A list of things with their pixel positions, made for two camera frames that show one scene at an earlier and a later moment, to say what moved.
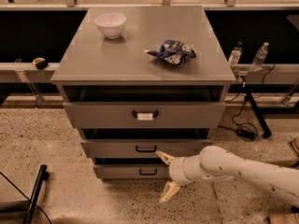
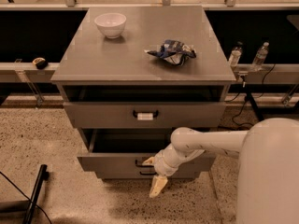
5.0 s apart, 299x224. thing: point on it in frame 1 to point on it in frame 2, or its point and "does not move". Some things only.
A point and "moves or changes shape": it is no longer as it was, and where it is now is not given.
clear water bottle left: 235,54 does not move
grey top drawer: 146,115 does not move
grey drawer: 140,148 moves or changes shape
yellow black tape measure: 40,63 does not move
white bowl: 111,24 does not move
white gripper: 177,171 to 161,165
